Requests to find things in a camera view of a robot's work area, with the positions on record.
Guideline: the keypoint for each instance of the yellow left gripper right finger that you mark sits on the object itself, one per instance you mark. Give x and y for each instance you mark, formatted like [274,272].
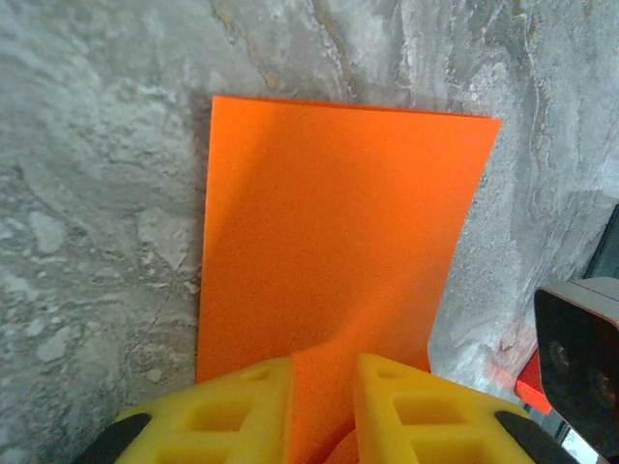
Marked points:
[435,425]

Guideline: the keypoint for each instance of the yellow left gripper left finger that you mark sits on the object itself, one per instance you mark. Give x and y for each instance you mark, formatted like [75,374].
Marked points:
[208,425]

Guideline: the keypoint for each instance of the orange paper sheet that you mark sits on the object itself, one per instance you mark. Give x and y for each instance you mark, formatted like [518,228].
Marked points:
[314,217]

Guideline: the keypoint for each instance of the small red block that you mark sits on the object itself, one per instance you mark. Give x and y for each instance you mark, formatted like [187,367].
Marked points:
[532,386]

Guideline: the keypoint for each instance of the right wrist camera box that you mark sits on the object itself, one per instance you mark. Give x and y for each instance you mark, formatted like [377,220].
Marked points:
[580,362]

